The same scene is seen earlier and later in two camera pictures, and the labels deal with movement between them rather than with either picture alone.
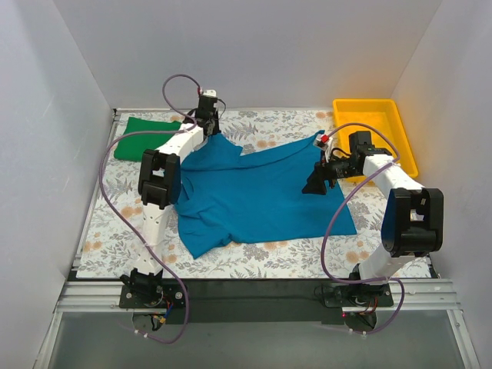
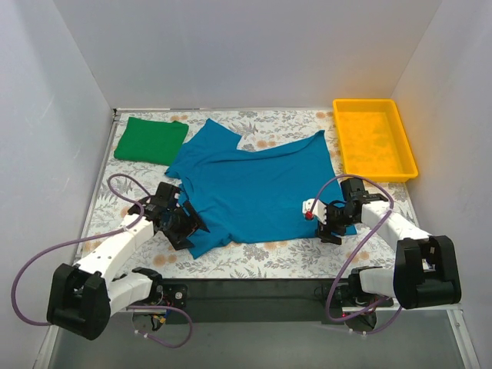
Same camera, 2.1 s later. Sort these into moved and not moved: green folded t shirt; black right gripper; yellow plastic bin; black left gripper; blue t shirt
Moved: black right gripper; black left gripper
Not moved: blue t shirt; green folded t shirt; yellow plastic bin
